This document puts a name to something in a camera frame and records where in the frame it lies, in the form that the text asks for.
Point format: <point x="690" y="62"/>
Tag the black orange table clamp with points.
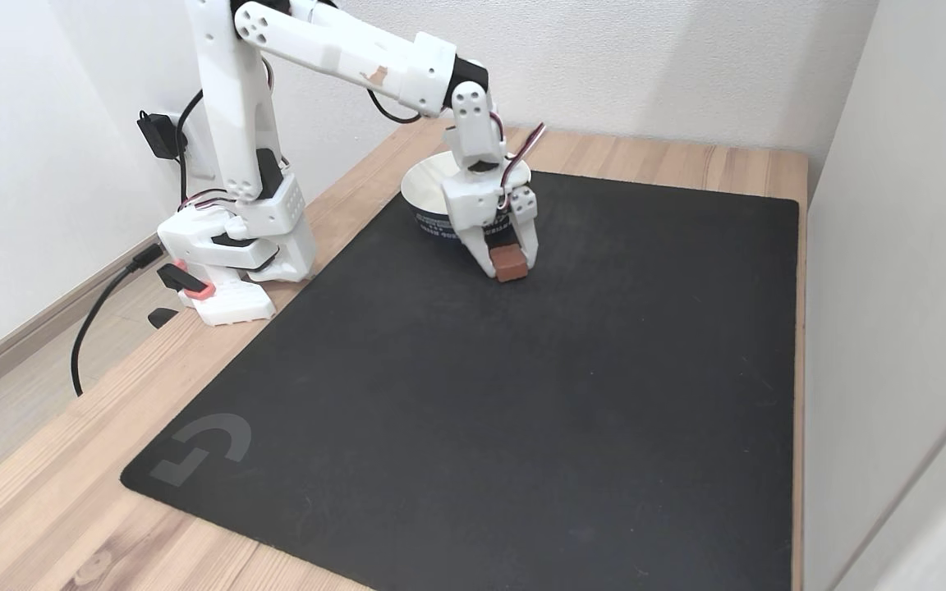
<point x="181" y="279"/>

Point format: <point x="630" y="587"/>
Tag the beige baseboard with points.
<point x="29" y="336"/>

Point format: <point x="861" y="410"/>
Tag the white cabinet side panel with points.
<point x="892" y="287"/>

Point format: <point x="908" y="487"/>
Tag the brown cube toy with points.
<point x="511" y="263"/>

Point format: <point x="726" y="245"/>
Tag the white navy paper bowl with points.
<point x="428" y="193"/>

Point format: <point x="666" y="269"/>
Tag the black power adapter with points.
<point x="159" y="135"/>

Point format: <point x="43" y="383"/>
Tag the black desk mat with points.
<point x="481" y="410"/>

